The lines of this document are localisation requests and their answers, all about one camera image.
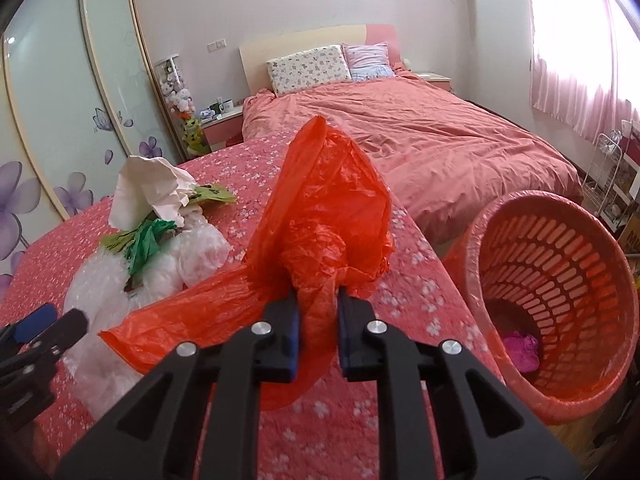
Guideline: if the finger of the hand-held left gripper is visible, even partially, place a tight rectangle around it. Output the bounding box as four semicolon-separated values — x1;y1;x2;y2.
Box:
0;303;59;349
0;308;91;433

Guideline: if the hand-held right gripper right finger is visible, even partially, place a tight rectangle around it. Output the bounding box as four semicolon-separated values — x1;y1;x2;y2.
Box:
337;292;586;480

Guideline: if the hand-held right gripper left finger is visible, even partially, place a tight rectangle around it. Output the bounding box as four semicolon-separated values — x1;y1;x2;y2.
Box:
54;296;303;480

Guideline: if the clear bubble wrap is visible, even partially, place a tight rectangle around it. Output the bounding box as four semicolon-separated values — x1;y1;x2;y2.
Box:
62;207;233;406

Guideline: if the green plastic bag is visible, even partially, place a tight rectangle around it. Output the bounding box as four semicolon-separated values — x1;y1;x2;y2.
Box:
127;219;176;277

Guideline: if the orange plastic bag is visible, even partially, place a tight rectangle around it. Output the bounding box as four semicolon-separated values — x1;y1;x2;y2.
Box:
98;116;396;411

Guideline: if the orange mesh laundry basket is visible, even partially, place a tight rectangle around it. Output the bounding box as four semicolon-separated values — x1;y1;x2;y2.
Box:
442;190;640;423

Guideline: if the red floral blanket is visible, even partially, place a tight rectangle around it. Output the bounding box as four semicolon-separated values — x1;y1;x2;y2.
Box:
0;132;506;480

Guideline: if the white crumpled paper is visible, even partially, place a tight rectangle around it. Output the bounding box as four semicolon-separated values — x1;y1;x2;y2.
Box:
109;156;198;228

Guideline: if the magenta crumpled wrapper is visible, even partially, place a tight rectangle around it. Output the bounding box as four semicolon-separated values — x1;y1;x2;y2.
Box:
501;331;542;373

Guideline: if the white and pink nightstand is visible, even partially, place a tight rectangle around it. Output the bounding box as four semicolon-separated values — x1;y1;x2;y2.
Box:
414;72;453;92
201;109;246;153

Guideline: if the floral glass sliding wardrobe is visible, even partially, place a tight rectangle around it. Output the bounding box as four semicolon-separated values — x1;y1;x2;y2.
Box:
0;0;182;303

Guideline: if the bed with pink cover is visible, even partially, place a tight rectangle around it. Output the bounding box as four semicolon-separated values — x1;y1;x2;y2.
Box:
242;67;583;241

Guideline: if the yellow-green plush toy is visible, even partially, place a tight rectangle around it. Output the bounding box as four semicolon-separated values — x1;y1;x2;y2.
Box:
182;117;206;157

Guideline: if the white floral pillow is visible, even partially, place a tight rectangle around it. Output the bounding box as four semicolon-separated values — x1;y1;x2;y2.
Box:
266;45;352;96

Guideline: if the clear plush toy display tower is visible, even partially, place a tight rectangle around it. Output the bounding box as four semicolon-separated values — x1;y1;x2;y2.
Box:
153;54;207;159

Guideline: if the pink striped pillow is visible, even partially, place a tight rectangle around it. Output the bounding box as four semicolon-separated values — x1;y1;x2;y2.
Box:
341;42;397;82

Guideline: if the beige and pink headboard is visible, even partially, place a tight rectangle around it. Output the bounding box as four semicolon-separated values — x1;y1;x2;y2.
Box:
239;24;402;95

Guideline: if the brown cardboard box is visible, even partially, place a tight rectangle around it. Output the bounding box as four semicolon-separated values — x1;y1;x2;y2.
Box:
617;210;640;257

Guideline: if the pink curtain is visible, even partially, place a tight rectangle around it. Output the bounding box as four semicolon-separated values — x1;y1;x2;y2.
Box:
522;0;640;125

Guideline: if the white wire rack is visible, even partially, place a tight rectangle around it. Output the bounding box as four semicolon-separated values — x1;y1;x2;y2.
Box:
581;131;627;226

